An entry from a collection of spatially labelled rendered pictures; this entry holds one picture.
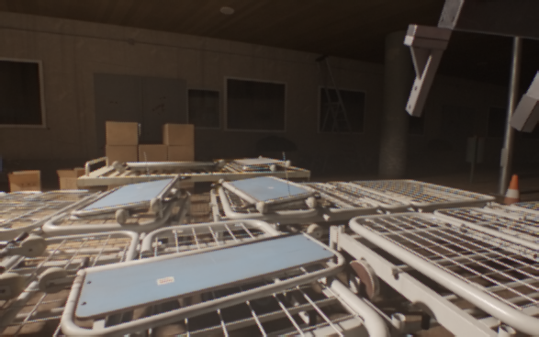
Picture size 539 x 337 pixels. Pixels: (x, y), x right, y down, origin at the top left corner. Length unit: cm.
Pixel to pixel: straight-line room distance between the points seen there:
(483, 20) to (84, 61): 685
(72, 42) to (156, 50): 162
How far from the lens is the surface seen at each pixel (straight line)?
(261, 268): 78
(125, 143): 416
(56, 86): 700
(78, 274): 88
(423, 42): 36
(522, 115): 45
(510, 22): 39
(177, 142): 421
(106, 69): 685
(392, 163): 658
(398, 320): 77
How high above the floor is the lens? 89
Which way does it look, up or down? 6 degrees down
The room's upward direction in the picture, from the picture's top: 1 degrees clockwise
